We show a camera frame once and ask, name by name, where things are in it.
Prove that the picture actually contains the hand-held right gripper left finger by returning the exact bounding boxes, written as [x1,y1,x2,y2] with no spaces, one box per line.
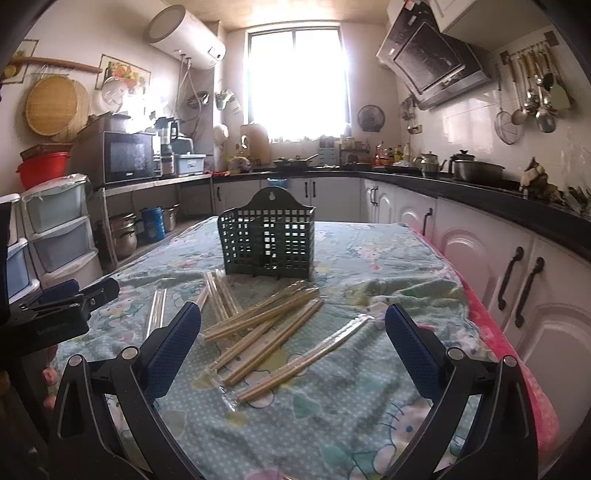
[48,301,204,480]

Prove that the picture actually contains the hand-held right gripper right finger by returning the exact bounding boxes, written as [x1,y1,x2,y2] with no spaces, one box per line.
[384,303,539,480]

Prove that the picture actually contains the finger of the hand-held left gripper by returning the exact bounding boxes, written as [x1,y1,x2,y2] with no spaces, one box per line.
[39,279,81,305]
[18,277,121,320]

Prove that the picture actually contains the pile of bamboo chopsticks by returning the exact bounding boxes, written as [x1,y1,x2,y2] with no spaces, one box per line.
[144,269,372,409]

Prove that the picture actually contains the green plastic utensil basket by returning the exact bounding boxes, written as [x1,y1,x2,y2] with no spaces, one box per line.
[217,187,317,281]

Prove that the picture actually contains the person's left hand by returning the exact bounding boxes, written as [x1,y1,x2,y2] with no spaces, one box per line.
[41,344,61,409]

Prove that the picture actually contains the plastic drawer unit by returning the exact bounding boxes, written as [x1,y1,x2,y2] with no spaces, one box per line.
[0,174,103,301]

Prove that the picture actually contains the steel stock pot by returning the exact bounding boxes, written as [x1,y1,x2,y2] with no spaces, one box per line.
[95,212,139,261]

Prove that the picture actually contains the blue canister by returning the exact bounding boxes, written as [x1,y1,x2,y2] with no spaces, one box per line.
[141,206,166,244]

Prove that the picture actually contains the cartoon printed light-blue sheet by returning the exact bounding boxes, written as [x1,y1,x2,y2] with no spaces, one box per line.
[48,215,509,480]

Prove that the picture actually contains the red plastic basin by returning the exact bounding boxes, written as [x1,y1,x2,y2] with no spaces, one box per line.
[17,151,72,191]

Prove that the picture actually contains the pink blanket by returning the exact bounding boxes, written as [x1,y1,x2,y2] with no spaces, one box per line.
[413,230,560,464]

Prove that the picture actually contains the black microwave oven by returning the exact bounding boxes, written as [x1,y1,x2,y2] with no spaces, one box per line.
[78,130,158,185]

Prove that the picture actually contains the blue plastic bin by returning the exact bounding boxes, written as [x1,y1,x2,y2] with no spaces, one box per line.
[175,153,207,176]

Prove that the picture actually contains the black blender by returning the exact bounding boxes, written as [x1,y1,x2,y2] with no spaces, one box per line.
[154,117,181,178]

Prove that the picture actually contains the black kitchen countertop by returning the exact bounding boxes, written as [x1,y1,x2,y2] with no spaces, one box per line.
[212,164,591,250]

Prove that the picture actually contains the round bamboo tray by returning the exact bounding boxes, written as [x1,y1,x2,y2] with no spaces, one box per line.
[25,75,92,142]

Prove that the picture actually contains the steel kettle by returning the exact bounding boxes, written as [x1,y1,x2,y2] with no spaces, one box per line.
[413,151,447,176]

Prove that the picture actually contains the large steel pot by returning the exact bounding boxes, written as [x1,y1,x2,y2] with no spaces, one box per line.
[449,148,507,184]

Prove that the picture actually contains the clear round plastic cover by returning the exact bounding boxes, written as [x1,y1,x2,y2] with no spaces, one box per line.
[95,76,128,114]

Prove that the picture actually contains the group of condiment bottles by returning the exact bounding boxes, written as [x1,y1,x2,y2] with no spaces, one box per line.
[374,141,414,167]

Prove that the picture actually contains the black frying pan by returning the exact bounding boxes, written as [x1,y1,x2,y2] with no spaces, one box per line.
[272,154,320,169]

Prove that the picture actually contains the beige thermos jug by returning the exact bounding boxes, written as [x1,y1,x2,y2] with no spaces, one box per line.
[240,122,272,165]

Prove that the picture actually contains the small light-blue drawer organizer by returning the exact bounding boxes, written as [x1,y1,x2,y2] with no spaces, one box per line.
[318,136,341,166]

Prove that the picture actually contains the long wooden rolling pin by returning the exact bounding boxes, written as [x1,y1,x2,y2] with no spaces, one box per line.
[9,56,103,75]

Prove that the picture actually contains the white cylindrical water heater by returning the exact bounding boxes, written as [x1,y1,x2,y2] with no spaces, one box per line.
[144,4,227,71]

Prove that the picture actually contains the kitchen window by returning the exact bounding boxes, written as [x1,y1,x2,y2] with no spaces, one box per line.
[242,25,352,144]

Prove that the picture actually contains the row of hanging steel ladles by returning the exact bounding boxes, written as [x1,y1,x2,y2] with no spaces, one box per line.
[501,39,573,134]

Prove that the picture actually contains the black glass range hood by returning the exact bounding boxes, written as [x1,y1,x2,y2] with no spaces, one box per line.
[376,0,492,110]

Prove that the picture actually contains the fruit wall poster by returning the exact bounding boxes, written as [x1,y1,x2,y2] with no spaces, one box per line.
[96,54,151,91]

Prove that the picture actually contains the water heater hoses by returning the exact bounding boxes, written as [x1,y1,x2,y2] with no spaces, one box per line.
[177,55,209,139]

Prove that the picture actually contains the small wall fan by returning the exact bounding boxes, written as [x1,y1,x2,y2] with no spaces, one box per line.
[358,104,385,133]

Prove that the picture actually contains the white wall cabinet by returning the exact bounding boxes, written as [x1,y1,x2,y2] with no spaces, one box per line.
[434,0,561,51]

